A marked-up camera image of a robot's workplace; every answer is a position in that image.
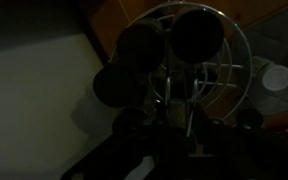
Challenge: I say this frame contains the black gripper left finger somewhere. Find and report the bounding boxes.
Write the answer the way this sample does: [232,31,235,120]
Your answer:
[60,108,183,180]

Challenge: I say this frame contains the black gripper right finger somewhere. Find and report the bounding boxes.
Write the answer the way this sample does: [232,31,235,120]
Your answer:
[192,106,288,180]

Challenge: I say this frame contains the white spice bottle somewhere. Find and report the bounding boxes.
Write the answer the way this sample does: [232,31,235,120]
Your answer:
[249,56,288,100]

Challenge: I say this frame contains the black lidded spice jar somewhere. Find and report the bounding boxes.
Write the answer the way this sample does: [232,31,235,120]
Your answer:
[116,18,166,72]
[93,65,147,108]
[170,9,225,64]

